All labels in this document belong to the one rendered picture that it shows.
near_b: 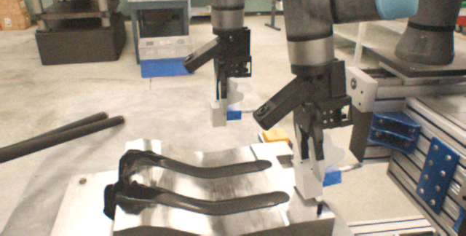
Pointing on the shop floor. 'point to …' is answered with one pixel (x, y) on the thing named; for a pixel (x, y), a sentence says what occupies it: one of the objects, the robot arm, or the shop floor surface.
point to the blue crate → (162, 67)
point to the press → (78, 20)
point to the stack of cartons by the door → (14, 14)
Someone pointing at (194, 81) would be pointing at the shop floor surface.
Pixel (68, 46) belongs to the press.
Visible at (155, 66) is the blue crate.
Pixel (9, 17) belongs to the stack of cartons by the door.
